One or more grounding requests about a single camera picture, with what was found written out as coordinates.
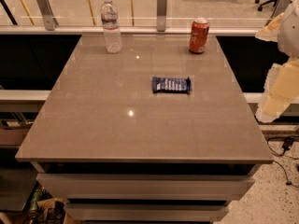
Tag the clear plastic water bottle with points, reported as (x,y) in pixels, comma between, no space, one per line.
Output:
(111,27)

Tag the metal railing post left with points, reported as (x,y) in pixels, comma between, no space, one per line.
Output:
(49,20)

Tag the red soda can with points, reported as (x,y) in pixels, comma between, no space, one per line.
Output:
(199,32)

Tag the blue rxbar blueberry wrapper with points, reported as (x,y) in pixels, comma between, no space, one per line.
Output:
(171,85)

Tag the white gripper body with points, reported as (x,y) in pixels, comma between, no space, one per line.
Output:
(290,33)

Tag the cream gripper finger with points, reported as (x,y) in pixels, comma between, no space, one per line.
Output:
(281,87)
(270,32)

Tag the grey drawer cabinet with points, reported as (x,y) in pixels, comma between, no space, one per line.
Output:
(147,198)

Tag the metal railing post right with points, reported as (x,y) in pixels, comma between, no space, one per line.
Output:
(280,7)

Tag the black power adapter with cable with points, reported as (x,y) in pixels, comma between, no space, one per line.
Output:
(286,146)

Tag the metal railing post middle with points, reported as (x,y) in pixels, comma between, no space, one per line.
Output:
(161,15)

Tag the cardboard boxes on floor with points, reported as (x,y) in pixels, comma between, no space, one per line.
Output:
(41,208)

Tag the metal railing post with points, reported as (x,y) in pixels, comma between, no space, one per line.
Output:
(161,15)
(280,7)
(49,20)

